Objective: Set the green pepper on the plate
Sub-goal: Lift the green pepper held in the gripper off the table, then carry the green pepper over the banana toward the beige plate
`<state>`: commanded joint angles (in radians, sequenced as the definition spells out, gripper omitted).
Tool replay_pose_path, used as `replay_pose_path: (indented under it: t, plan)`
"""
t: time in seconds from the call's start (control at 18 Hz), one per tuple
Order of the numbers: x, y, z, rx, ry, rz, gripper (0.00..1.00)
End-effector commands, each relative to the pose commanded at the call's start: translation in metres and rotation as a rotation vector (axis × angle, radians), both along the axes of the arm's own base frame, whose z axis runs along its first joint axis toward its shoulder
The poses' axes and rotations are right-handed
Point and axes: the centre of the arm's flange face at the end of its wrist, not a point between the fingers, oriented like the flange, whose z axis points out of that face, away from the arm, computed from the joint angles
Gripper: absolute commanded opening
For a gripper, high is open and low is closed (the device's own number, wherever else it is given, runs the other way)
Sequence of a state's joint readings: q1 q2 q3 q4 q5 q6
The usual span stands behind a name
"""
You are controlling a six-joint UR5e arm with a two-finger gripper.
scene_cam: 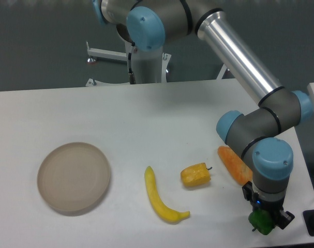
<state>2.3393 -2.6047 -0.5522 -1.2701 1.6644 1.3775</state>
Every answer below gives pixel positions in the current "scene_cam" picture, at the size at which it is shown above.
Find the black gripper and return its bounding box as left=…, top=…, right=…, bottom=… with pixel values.
left=242, top=181, right=295, bottom=229

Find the green toy pepper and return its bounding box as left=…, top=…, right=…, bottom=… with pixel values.
left=248, top=209, right=275, bottom=235

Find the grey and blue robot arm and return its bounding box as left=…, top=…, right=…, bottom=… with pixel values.
left=92, top=1, right=313, bottom=235

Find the yellow toy bell pepper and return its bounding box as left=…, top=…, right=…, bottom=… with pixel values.
left=180, top=163, right=212, bottom=187

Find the beige round plate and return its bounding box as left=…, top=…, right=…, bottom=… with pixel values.
left=37, top=142, right=111, bottom=216

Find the orange toy bread wedge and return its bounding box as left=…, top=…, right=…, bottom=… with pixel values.
left=217, top=146, right=253, bottom=186

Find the yellow toy banana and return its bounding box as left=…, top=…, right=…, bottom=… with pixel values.
left=144, top=166, right=190, bottom=224

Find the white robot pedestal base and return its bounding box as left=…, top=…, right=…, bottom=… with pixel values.
left=84, top=24, right=234, bottom=87

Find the black cable on pedestal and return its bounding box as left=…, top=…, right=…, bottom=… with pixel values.
left=127, top=41, right=137, bottom=85

